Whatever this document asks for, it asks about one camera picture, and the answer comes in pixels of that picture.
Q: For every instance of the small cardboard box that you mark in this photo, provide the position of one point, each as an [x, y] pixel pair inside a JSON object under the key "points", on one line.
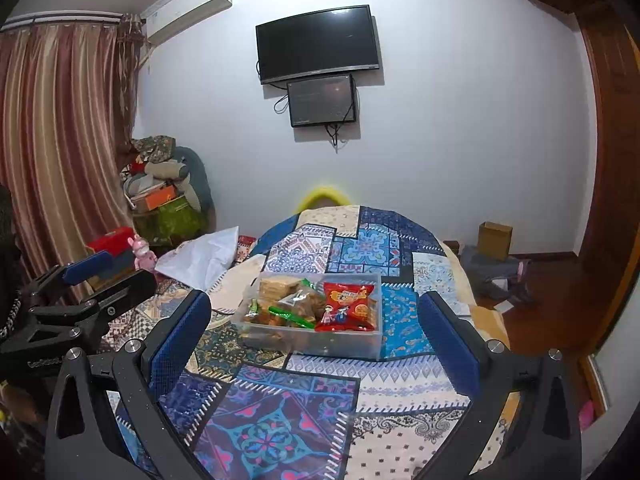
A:
{"points": [[494, 240]]}

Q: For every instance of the small black wall monitor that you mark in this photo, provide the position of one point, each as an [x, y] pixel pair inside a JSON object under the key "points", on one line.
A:
{"points": [[322, 101]]}

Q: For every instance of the patchwork patterned bed quilt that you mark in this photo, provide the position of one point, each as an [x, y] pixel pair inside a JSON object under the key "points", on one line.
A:
{"points": [[314, 364]]}

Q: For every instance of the green candy stick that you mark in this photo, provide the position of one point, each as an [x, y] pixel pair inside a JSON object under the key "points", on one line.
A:
{"points": [[291, 317]]}

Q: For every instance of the large black wall television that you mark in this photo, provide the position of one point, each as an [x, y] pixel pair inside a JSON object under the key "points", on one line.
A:
{"points": [[316, 43]]}

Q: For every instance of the cracker stack pack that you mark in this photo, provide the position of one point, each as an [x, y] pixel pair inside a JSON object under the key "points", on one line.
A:
{"points": [[273, 288]]}

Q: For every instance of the striped brown curtain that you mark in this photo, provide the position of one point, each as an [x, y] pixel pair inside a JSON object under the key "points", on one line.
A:
{"points": [[68, 98]]}

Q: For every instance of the yellow round object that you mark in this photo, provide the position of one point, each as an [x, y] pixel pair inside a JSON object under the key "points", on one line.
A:
{"points": [[322, 196]]}

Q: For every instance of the white pillow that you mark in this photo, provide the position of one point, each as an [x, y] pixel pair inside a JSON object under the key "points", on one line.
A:
{"points": [[199, 263]]}

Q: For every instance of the red box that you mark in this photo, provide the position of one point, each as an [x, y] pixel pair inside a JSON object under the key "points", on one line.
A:
{"points": [[114, 242]]}

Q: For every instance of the red snack bag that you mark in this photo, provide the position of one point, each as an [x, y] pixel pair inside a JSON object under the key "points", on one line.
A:
{"points": [[349, 308]]}

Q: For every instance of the grey clothes on floor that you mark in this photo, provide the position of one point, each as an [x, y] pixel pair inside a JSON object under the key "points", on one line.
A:
{"points": [[496, 279]]}

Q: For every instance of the green storage box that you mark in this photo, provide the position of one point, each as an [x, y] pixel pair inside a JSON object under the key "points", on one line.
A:
{"points": [[171, 224]]}

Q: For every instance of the white air conditioner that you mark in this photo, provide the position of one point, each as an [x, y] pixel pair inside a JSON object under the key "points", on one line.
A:
{"points": [[167, 18]]}

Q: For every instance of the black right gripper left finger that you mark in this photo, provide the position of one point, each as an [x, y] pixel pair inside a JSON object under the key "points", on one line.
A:
{"points": [[83, 440]]}

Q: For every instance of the grey stuffed cushion pile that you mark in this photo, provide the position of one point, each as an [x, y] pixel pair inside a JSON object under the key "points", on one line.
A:
{"points": [[155, 161]]}

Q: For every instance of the pink plush toy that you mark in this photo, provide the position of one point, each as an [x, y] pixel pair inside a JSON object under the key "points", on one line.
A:
{"points": [[144, 257]]}

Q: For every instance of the orange box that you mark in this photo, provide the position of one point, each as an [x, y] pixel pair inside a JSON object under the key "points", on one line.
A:
{"points": [[156, 197]]}

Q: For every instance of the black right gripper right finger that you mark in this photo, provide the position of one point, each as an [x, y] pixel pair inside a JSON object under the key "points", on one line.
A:
{"points": [[543, 441]]}

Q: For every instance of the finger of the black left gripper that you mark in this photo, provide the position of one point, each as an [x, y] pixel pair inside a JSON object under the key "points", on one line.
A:
{"points": [[121, 297], [80, 271]]}

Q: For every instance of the clear bag of bread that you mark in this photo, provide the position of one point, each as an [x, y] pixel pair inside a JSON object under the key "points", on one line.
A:
{"points": [[305, 302]]}

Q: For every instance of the clear plastic storage bin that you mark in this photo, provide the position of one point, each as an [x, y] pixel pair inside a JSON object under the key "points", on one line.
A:
{"points": [[260, 329]]}

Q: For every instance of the brown wooden door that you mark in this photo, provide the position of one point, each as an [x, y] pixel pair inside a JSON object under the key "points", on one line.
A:
{"points": [[609, 255]]}

